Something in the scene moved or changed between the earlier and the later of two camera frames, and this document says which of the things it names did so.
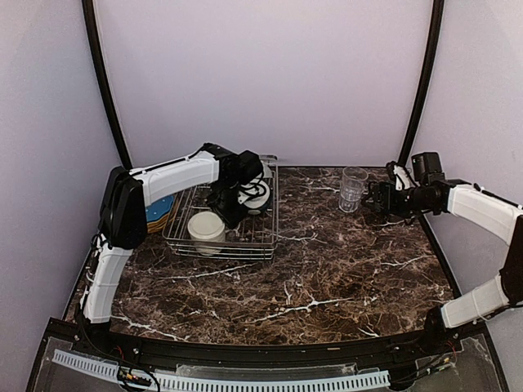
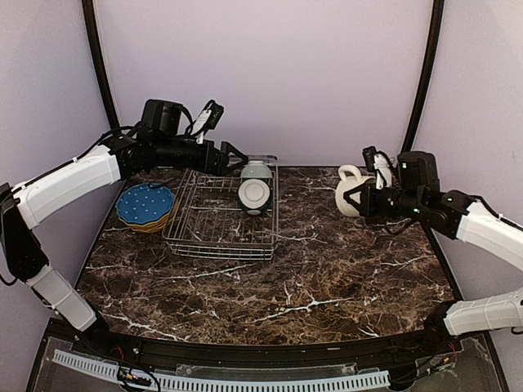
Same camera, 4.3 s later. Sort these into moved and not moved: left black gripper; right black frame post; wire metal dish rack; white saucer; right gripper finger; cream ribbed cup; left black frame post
Moved: cream ribbed cup; right gripper finger; left black gripper
Not moved: white saucer; wire metal dish rack; right black frame post; left black frame post
